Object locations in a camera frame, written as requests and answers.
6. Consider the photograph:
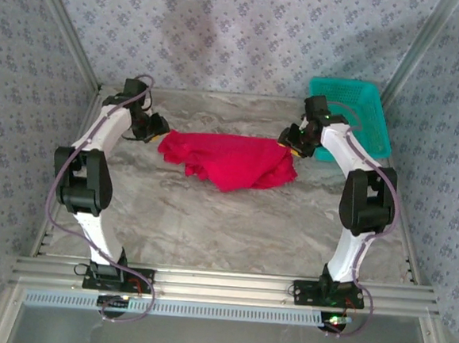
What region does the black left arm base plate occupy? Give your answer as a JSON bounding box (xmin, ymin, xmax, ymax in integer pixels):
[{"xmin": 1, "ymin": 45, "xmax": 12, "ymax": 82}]
[{"xmin": 81, "ymin": 263, "xmax": 157, "ymax": 295}]

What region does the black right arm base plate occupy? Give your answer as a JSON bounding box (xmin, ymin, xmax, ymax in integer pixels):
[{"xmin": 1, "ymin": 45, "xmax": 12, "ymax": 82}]
[{"xmin": 291, "ymin": 278, "xmax": 367, "ymax": 311}]

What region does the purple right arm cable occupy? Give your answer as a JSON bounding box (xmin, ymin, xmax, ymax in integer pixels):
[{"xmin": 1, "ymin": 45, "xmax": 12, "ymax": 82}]
[{"xmin": 308, "ymin": 101, "xmax": 410, "ymax": 343}]

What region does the aluminium mounting rail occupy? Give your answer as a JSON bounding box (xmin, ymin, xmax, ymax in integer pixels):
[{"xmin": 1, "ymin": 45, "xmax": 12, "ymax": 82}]
[{"xmin": 7, "ymin": 253, "xmax": 443, "ymax": 319}]

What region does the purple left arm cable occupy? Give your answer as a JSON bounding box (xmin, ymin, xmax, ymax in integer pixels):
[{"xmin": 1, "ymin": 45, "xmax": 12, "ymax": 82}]
[{"xmin": 37, "ymin": 67, "xmax": 175, "ymax": 326}]

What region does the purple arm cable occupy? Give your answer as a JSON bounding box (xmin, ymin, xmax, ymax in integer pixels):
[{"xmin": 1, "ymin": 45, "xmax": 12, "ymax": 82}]
[
  {"xmin": 37, "ymin": 67, "xmax": 175, "ymax": 326},
  {"xmin": 308, "ymin": 101, "xmax": 410, "ymax": 343}
]

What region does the aluminium table side rail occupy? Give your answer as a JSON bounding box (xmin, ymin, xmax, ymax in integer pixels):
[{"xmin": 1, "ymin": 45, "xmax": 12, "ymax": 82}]
[
  {"xmin": 29, "ymin": 80, "xmax": 105, "ymax": 263},
  {"xmin": 375, "ymin": 155, "xmax": 432, "ymax": 289}
]

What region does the grey slotted cable duct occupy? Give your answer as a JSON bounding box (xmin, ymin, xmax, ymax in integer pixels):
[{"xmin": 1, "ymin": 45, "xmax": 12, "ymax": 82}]
[{"xmin": 22, "ymin": 287, "xmax": 326, "ymax": 330}]

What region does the red t-shirt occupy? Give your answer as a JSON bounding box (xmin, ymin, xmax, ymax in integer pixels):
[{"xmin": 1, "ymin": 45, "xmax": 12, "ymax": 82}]
[{"xmin": 155, "ymin": 128, "xmax": 300, "ymax": 198}]

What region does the teal plastic basket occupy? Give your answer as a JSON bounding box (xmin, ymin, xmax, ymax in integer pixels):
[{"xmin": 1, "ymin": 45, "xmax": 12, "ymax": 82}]
[{"xmin": 302, "ymin": 75, "xmax": 398, "ymax": 167}]

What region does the aluminium frame post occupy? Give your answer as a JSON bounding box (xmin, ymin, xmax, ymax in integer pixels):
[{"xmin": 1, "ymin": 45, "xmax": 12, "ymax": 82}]
[
  {"xmin": 21, "ymin": 0, "xmax": 109, "ymax": 90},
  {"xmin": 379, "ymin": 0, "xmax": 459, "ymax": 111}
]

